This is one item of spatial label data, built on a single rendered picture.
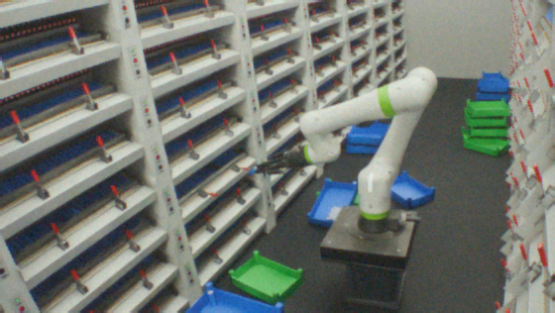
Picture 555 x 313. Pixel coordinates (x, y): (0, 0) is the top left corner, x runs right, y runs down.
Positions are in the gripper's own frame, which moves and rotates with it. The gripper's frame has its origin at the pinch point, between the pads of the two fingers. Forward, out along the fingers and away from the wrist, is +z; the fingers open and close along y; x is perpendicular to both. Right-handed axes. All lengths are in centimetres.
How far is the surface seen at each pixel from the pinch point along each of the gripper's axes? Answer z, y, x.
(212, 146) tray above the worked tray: 14.7, -3.2, -19.4
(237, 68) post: 4, -42, -28
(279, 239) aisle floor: 24, 8, 51
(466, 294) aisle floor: -71, 42, 71
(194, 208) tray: 19.9, 25.9, -14.4
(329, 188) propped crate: 8, -33, 70
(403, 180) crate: -27, -52, 105
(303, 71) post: 7, -93, 24
